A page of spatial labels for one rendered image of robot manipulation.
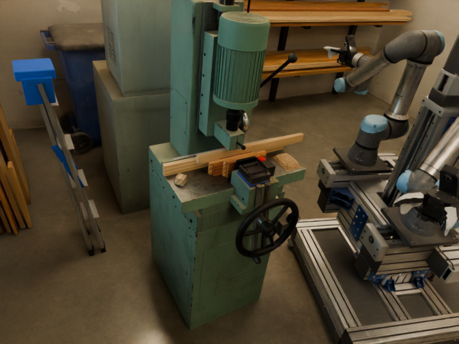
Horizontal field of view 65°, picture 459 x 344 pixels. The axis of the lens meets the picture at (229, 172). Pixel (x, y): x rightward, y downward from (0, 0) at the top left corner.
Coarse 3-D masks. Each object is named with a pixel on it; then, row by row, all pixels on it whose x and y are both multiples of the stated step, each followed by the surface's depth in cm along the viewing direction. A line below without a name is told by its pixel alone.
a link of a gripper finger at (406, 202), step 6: (420, 192) 96; (402, 198) 93; (408, 198) 93; (414, 198) 94; (420, 198) 94; (396, 204) 93; (402, 204) 95; (408, 204) 96; (414, 204) 96; (420, 204) 96; (402, 210) 97; (408, 210) 97
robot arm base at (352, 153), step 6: (354, 144) 186; (348, 150) 190; (354, 150) 184; (360, 150) 182; (366, 150) 181; (372, 150) 180; (348, 156) 188; (354, 156) 184; (360, 156) 184; (366, 156) 182; (372, 156) 182; (354, 162) 185; (360, 162) 183; (366, 162) 182; (372, 162) 183
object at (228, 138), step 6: (222, 120) 154; (216, 126) 152; (222, 126) 150; (216, 132) 154; (222, 132) 149; (228, 132) 146; (234, 132) 146; (240, 132) 147; (222, 138) 150; (228, 138) 145; (234, 138) 145; (240, 138) 147; (228, 144) 146; (234, 144) 147; (228, 150) 148
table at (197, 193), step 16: (272, 160) 164; (192, 176) 148; (208, 176) 149; (224, 176) 150; (288, 176) 158; (176, 192) 138; (192, 192) 139; (208, 192) 140; (224, 192) 143; (192, 208) 138; (240, 208) 139
